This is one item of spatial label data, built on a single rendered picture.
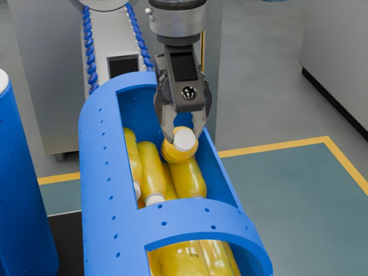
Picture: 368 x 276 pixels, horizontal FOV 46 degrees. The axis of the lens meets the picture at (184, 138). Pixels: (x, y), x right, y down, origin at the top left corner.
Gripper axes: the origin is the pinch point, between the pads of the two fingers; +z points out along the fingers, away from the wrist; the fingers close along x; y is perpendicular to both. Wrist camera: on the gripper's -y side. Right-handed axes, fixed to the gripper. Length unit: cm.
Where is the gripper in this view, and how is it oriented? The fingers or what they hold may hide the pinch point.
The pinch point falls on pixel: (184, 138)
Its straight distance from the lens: 78.4
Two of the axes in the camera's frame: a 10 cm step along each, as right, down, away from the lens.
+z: 0.2, 8.0, 6.0
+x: -9.8, 1.5, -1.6
